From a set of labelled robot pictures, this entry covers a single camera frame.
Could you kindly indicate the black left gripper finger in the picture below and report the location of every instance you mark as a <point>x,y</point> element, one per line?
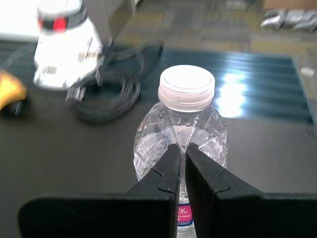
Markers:
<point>247,215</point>
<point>99,215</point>

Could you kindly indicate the clear plastic water bottle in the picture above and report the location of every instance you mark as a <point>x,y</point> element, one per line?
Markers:
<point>187,84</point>

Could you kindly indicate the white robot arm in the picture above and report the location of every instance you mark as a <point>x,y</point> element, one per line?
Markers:
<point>64,54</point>

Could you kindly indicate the yellow emergency stop red button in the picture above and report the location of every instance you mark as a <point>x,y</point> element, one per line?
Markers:
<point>10,89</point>

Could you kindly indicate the silver foil bag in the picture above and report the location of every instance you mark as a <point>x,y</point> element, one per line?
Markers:
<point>301,19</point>
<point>272,19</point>

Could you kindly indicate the brown cardboard box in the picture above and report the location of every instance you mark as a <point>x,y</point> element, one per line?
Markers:
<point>289,3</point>

